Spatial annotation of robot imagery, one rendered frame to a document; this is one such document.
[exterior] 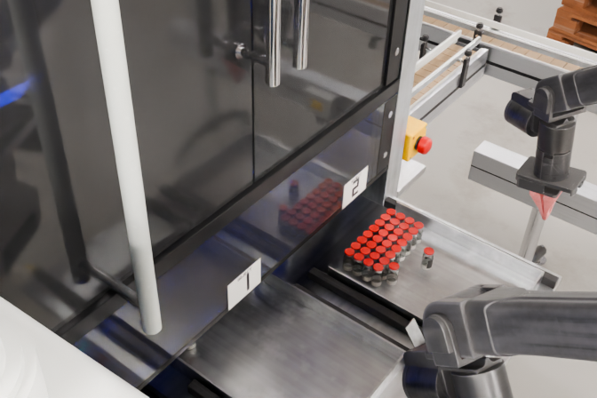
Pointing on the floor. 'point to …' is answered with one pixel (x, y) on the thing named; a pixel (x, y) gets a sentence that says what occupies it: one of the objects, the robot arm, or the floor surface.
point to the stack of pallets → (578, 3)
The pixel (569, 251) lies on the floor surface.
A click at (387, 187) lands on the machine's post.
